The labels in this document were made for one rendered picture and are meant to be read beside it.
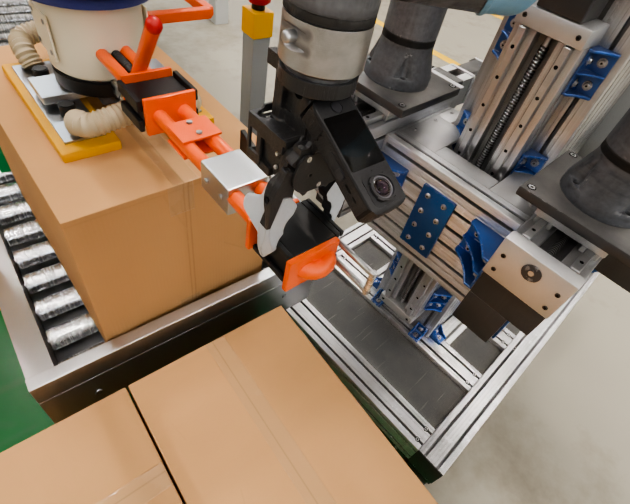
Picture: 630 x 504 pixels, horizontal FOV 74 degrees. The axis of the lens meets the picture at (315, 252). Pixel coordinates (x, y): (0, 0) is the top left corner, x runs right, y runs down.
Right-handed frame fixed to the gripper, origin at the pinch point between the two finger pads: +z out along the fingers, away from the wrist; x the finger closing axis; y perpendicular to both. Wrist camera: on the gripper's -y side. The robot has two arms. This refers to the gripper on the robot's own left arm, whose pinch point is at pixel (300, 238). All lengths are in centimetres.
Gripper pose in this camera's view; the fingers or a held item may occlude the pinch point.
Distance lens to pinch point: 49.8
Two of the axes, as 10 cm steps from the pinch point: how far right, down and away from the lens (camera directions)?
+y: -6.3, -6.4, 4.3
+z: -1.7, 6.6, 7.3
